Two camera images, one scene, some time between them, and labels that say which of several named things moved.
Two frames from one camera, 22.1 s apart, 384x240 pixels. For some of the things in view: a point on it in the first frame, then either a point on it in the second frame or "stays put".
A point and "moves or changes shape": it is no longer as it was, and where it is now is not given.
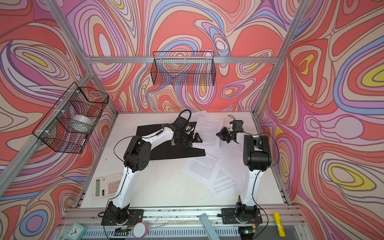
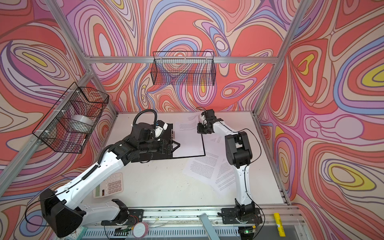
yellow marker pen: (279, 225) stays put
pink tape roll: (140, 229) stays put
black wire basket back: (183, 68) stays put
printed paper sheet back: (209, 130) moves or changes shape
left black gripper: (191, 140) -> (169, 142)
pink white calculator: (106, 186) stays put
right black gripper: (222, 134) -> (200, 129)
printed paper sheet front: (203, 166) stays put
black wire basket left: (68, 126) stays put
